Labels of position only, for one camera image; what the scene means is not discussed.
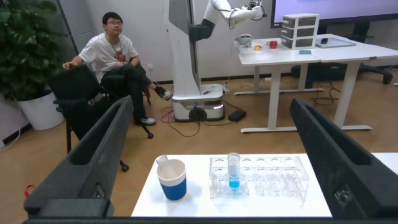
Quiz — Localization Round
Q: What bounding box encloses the large wall display screen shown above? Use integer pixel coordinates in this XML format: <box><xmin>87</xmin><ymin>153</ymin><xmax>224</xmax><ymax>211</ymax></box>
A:
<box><xmin>271</xmin><ymin>0</ymin><xmax>398</xmax><ymax>29</ymax></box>

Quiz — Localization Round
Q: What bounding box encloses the man in white t-shirt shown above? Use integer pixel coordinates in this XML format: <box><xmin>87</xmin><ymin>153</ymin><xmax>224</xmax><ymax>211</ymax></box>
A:
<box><xmin>62</xmin><ymin>11</ymin><xmax>174</xmax><ymax>126</ymax></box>

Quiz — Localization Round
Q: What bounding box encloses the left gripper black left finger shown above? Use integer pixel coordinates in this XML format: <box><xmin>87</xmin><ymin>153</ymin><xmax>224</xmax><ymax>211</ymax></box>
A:
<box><xmin>23</xmin><ymin>95</ymin><xmax>134</xmax><ymax>218</ymax></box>

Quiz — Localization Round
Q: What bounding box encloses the black office chair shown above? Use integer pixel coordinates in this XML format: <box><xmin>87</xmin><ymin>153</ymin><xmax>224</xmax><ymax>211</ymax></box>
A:
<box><xmin>48</xmin><ymin>65</ymin><xmax>155</xmax><ymax>172</ymax></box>

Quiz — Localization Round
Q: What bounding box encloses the white plant pot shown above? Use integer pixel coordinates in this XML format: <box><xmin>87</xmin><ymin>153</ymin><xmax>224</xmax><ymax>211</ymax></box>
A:
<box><xmin>17</xmin><ymin>91</ymin><xmax>65</xmax><ymax>131</ymax></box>

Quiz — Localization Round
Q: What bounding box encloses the white humanoid robot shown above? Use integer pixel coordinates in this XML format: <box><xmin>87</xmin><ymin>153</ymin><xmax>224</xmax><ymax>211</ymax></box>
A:
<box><xmin>164</xmin><ymin>0</ymin><xmax>267</xmax><ymax>122</ymax></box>

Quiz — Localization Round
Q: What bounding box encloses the large green leafy plant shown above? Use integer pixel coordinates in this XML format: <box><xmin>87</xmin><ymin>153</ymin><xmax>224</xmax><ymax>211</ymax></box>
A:
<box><xmin>0</xmin><ymin>0</ymin><xmax>68</xmax><ymax>102</ymax></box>

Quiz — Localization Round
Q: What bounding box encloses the black power adapter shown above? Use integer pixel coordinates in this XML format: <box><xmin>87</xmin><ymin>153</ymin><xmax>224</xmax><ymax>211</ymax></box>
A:
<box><xmin>228</xmin><ymin>108</ymin><xmax>247</xmax><ymax>123</ymax></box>

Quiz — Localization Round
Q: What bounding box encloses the white bowl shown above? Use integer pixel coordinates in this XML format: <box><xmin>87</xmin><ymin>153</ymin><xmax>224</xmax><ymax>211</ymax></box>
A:
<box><xmin>235</xmin><ymin>34</ymin><xmax>254</xmax><ymax>48</ymax></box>

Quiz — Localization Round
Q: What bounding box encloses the white three-drawer organizer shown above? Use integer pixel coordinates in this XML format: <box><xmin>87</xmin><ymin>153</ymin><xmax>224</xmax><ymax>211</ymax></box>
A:
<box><xmin>280</xmin><ymin>13</ymin><xmax>320</xmax><ymax>50</ymax></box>

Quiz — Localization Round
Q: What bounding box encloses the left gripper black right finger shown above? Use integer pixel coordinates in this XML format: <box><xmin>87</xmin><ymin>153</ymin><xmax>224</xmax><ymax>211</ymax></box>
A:
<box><xmin>289</xmin><ymin>98</ymin><xmax>398</xmax><ymax>220</ymax></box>

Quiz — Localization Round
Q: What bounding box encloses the grey metal cabinet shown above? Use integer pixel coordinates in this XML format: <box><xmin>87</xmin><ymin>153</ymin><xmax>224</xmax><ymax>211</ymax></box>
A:
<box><xmin>57</xmin><ymin>0</ymin><xmax>98</xmax><ymax>63</ymax></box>

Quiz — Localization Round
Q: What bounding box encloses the clear plastic test tube rack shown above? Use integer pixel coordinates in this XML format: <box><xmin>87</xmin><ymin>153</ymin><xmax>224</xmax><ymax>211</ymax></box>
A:
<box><xmin>208</xmin><ymin>156</ymin><xmax>310</xmax><ymax>202</ymax></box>

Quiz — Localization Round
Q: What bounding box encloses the blue pigment test tube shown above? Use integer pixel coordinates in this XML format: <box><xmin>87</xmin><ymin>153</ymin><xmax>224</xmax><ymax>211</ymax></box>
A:
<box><xmin>227</xmin><ymin>152</ymin><xmax>241</xmax><ymax>190</ymax></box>

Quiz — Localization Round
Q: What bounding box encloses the blue white paper cup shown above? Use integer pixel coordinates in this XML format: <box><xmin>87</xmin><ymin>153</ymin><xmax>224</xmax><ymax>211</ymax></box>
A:
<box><xmin>155</xmin><ymin>157</ymin><xmax>187</xmax><ymax>202</ymax></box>

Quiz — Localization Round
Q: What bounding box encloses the grey flat tray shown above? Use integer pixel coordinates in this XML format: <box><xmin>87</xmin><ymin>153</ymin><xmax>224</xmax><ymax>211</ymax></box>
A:
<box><xmin>315</xmin><ymin>37</ymin><xmax>357</xmax><ymax>49</ymax></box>

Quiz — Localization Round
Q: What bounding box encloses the white standing desk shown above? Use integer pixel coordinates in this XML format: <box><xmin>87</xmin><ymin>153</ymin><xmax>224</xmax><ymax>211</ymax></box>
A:
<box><xmin>310</xmin><ymin>33</ymin><xmax>398</xmax><ymax>131</ymax></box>
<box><xmin>233</xmin><ymin>37</ymin><xmax>325</xmax><ymax>134</ymax></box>

